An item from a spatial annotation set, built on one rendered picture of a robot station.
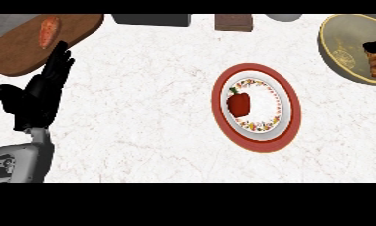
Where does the brown croissant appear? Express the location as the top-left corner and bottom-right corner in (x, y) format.
(361, 40), (376, 79)

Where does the brown wooden cutting board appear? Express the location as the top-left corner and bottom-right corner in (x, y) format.
(0, 14), (106, 78)

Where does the dark grey box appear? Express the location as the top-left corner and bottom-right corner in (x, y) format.
(111, 14), (193, 28)

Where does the brown block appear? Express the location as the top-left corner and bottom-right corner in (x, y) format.
(212, 14), (254, 33)

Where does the white floral plate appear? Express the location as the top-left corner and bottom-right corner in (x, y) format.
(218, 70), (294, 142)

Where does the red plate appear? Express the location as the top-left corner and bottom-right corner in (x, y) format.
(209, 62), (302, 154)

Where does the orange carrot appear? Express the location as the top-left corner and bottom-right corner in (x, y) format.
(37, 16), (62, 50)

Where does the red bell pepper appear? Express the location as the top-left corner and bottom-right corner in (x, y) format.
(224, 86), (251, 119)

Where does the grey round object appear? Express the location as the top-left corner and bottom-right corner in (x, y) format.
(264, 14), (305, 23)

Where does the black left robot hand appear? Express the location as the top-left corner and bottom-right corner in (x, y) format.
(0, 40), (77, 133)

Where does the olive bowl with yellow rim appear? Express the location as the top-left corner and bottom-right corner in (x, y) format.
(317, 14), (376, 87)

